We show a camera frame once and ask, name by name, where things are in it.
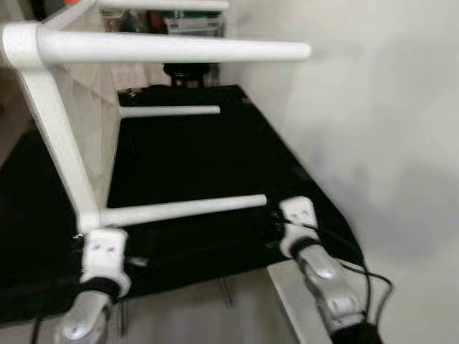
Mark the white checked cloth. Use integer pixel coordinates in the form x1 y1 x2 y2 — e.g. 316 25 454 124
108 63 171 90

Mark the clear plastic storage box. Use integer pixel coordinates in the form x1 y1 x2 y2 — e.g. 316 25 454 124
164 10 227 38

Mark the white plastic table top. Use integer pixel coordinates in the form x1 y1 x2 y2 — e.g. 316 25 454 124
0 0 123 236

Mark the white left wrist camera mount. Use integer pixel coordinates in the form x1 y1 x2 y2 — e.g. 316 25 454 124
79 227 132 298

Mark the black stool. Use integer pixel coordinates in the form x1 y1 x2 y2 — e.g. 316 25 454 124
163 63 220 88

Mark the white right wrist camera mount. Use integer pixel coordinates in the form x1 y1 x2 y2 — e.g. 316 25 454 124
278 196 321 260

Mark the black tablecloth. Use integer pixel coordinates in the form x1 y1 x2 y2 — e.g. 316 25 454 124
0 85 366 325

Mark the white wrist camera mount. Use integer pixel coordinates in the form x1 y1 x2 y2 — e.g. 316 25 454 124
79 227 132 298
278 196 321 260

